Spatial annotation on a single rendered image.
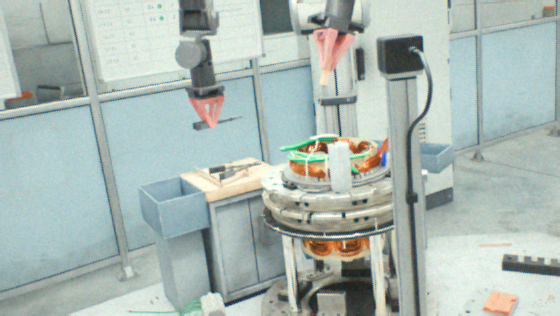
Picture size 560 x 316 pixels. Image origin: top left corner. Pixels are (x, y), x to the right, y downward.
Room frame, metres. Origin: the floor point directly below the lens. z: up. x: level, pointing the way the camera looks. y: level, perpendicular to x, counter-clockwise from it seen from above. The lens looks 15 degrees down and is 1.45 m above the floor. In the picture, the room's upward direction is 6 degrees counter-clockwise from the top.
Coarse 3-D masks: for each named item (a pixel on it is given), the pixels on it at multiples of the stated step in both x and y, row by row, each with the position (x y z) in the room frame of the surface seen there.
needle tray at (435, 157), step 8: (424, 144) 1.40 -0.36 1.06; (432, 144) 1.39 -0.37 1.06; (440, 144) 1.38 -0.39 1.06; (448, 144) 1.36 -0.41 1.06; (424, 152) 1.40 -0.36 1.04; (432, 152) 1.39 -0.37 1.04; (440, 152) 1.38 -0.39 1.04; (448, 152) 1.33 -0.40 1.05; (424, 160) 1.29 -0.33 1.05; (432, 160) 1.28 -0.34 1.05; (440, 160) 1.28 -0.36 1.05; (448, 160) 1.33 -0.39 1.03; (424, 168) 1.29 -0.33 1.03; (432, 168) 1.28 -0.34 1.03; (440, 168) 1.28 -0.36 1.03; (424, 184) 1.39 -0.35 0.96; (424, 192) 1.39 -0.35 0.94; (424, 200) 1.39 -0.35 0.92; (424, 208) 1.38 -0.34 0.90; (424, 216) 1.38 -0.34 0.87; (424, 224) 1.38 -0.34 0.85; (384, 248) 1.38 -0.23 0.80
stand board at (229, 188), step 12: (204, 168) 1.39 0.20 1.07; (252, 168) 1.34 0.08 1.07; (264, 168) 1.33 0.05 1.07; (192, 180) 1.30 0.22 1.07; (204, 180) 1.29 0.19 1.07; (228, 180) 1.27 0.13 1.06; (240, 180) 1.25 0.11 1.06; (252, 180) 1.25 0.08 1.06; (216, 192) 1.20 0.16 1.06; (228, 192) 1.22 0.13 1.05; (240, 192) 1.23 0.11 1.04
